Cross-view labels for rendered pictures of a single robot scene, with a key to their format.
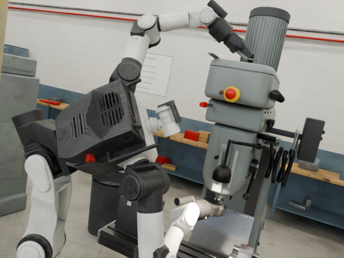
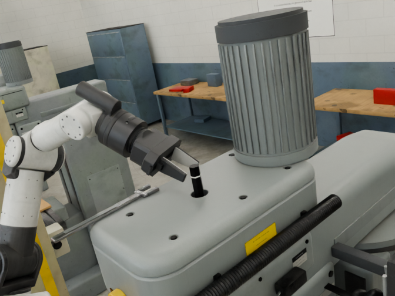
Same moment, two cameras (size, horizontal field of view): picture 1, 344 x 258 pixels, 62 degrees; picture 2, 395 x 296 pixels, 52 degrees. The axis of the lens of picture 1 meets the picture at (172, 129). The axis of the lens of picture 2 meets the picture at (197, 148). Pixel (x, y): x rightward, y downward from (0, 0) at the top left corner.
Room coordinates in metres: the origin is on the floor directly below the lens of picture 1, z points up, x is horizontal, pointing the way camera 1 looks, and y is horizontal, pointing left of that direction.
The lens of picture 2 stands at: (0.67, -0.69, 2.27)
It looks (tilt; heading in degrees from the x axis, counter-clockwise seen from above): 20 degrees down; 31
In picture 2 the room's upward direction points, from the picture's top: 11 degrees counter-clockwise
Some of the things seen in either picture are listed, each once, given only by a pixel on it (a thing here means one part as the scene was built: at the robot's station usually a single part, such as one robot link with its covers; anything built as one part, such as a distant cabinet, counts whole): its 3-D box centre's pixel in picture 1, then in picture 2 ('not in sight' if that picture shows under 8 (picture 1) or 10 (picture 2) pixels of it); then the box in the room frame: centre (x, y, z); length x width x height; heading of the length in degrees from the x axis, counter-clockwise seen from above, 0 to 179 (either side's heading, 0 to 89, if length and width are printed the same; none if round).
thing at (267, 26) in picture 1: (262, 44); (267, 86); (1.55, -0.38, 2.05); 0.20 x 0.20 x 0.32
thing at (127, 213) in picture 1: (140, 213); not in sight; (1.49, 0.08, 1.04); 0.22 x 0.12 x 0.20; 75
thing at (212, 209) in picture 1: (206, 208); not in sight; (1.25, -0.22, 1.23); 0.13 x 0.12 x 0.10; 45
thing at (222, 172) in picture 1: (222, 172); not in sight; (1.11, -0.23, 1.45); 0.07 x 0.07 x 0.06
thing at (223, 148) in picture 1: (221, 167); not in sight; (1.22, -0.24, 1.45); 0.04 x 0.04 x 0.21; 68
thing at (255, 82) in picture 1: (245, 86); (210, 222); (1.33, -0.29, 1.81); 0.47 x 0.26 x 0.16; 158
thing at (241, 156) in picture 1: (229, 158); not in sight; (1.32, -0.29, 1.47); 0.21 x 0.19 x 0.32; 68
